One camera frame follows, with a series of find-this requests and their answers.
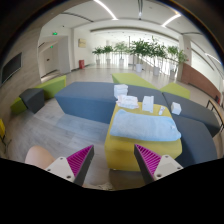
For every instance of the lime green left bench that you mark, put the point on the lime green left bench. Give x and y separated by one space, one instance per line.
50 88

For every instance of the potted plant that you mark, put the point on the potted plant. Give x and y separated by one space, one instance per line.
98 51
139 49
175 57

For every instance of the dark grey right bench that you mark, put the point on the dark grey right bench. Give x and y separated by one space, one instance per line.
197 125

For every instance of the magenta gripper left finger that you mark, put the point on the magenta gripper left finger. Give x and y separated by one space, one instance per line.
73 168

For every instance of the potted plant centre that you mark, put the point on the potted plant centre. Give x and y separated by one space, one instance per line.
139 49

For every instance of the stack of white towels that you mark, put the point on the stack of white towels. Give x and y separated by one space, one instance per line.
121 89

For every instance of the yellow ottoman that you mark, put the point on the yellow ottoman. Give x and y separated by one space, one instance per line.
119 151

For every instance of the dark grey cube seat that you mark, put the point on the dark grey cube seat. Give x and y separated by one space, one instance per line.
33 99

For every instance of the framed wall picture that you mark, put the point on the framed wall picture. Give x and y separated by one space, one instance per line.
82 43

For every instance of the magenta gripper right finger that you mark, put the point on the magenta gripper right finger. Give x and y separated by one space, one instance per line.
153 166

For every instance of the white folded paper card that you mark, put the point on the white folded paper card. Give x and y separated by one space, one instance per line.
148 104

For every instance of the beige round stool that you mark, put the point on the beige round stool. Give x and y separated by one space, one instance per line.
39 157

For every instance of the small white bottle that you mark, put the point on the small white bottle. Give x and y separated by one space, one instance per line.
162 108

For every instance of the lime green far bench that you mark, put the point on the lime green far bench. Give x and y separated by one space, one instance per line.
134 79

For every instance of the light blue towel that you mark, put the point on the light blue towel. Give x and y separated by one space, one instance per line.
144 127

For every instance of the black metal chair frame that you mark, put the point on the black metal chair frame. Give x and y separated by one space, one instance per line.
214 107

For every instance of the lime green bench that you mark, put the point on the lime green bench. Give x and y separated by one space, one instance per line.
50 88
134 79

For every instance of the wall-mounted black screen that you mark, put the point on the wall-mounted black screen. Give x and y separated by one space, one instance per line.
12 66

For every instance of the potted plant right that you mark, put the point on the potted plant right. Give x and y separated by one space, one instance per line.
175 57

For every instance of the crumpled white cloth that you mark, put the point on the crumpled white cloth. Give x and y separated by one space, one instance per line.
130 102

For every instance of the blue-grey long sofa bench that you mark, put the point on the blue-grey long sofa bench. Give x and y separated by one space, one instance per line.
90 100

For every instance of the red bin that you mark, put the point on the red bin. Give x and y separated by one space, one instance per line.
81 64

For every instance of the potted plant left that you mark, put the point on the potted plant left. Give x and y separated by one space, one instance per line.
98 51

